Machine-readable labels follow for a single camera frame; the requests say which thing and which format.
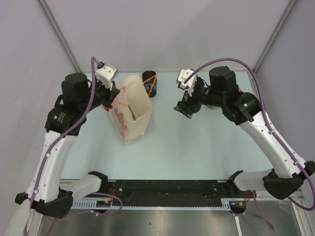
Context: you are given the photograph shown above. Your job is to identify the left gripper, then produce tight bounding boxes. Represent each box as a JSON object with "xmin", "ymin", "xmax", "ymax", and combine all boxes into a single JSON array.
[{"xmin": 79, "ymin": 75, "xmax": 120, "ymax": 113}]

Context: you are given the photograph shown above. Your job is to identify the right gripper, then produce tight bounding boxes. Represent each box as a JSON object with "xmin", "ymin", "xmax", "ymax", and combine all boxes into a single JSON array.
[{"xmin": 173, "ymin": 78, "xmax": 224, "ymax": 118}]

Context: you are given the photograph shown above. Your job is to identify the translucent bag with orange handles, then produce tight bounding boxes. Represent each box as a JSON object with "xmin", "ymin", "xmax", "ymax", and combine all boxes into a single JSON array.
[{"xmin": 109, "ymin": 74, "xmax": 157, "ymax": 145}]

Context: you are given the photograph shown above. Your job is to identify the black ribbed cup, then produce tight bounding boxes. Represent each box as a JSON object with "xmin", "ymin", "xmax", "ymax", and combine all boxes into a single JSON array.
[{"xmin": 142, "ymin": 70, "xmax": 157, "ymax": 98}]

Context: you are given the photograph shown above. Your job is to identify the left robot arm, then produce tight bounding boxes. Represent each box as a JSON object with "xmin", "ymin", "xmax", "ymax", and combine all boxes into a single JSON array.
[{"xmin": 15, "ymin": 69, "xmax": 120, "ymax": 219}]

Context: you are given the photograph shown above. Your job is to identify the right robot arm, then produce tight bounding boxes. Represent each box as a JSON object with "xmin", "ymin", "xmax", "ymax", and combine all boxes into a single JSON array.
[{"xmin": 174, "ymin": 66, "xmax": 315, "ymax": 200}]

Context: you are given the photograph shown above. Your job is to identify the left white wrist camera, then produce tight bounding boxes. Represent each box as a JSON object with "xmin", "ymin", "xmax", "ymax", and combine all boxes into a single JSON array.
[{"xmin": 95, "ymin": 62, "xmax": 119, "ymax": 90}]

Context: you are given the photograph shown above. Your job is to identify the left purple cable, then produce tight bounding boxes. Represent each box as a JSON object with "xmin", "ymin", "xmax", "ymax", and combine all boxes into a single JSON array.
[{"xmin": 23, "ymin": 57, "xmax": 98, "ymax": 236}]

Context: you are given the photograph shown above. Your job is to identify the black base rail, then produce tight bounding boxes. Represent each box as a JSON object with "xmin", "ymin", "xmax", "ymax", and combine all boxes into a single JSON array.
[{"xmin": 88, "ymin": 172, "xmax": 254, "ymax": 214}]

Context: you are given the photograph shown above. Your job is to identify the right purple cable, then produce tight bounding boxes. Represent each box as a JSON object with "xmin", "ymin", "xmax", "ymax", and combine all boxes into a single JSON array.
[{"xmin": 184, "ymin": 58, "xmax": 315, "ymax": 231}]

